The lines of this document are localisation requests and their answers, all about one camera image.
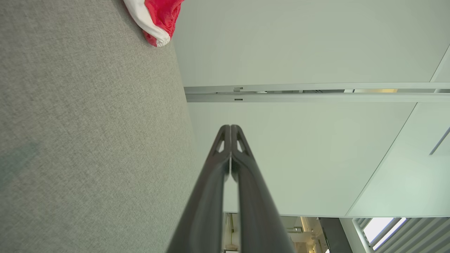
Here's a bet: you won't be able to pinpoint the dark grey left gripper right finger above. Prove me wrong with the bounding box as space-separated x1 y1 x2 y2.
230 124 296 253

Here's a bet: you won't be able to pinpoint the red white striped shirt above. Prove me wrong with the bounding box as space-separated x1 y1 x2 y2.
123 0 185 47

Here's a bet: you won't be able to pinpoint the grey metal partition post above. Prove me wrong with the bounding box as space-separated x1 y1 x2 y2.
184 82 450 103

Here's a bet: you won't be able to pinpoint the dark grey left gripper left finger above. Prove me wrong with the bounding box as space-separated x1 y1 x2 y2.
167 124 231 253

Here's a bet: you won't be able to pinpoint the white window louvre slats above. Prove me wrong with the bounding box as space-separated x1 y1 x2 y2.
352 217 450 253

